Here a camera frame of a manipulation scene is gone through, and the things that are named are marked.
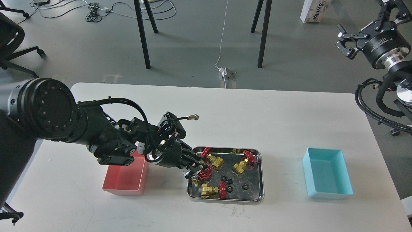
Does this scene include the white cardboard box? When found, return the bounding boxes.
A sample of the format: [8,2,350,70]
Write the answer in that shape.
[300,0,331,23]

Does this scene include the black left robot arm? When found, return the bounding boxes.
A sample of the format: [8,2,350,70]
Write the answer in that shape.
[0,78,208,223]

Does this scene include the white power adapter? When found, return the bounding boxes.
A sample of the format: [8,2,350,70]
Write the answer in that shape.
[218,67,235,80]

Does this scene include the black office chair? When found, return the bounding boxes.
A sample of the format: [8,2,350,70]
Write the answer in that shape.
[0,13,45,78]

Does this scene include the blue plastic box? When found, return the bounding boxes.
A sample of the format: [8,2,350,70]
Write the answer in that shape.
[303,147,354,200]

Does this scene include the tangled floor cables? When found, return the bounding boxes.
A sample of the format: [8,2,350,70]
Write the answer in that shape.
[29,0,177,22]

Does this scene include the brass valve red handle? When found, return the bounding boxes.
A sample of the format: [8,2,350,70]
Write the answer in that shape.
[197,164,212,181]

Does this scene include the white cable on floor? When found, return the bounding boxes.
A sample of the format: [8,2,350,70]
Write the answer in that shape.
[215,0,229,89]

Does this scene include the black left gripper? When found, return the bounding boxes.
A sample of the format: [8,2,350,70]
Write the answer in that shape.
[146,140,209,179]

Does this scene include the brass valve bottom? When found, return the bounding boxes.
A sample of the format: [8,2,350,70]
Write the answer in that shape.
[201,181,227,200]

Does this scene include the black table leg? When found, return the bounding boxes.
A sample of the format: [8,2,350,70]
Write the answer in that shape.
[133,0,158,69]
[250,0,272,68]

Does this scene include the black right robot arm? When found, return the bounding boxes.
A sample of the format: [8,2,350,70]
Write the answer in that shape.
[336,0,411,136]

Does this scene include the shiny metal tray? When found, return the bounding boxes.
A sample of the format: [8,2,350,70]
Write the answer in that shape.
[187,147,264,203]

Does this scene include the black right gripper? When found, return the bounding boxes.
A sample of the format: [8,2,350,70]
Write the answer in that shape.
[335,0,411,69]

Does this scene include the black table leg right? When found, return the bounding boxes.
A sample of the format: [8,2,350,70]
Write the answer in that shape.
[250,0,272,68]

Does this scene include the pink plastic box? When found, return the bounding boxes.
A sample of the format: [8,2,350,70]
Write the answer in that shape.
[102,151,149,196]

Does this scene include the brass valve top right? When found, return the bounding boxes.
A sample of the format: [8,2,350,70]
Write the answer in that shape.
[232,151,258,178]

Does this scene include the black table leg left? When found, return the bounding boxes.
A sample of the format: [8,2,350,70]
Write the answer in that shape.
[133,0,158,69]

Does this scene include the brass valve top middle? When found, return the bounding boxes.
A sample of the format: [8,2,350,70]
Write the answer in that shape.
[201,147,224,171]

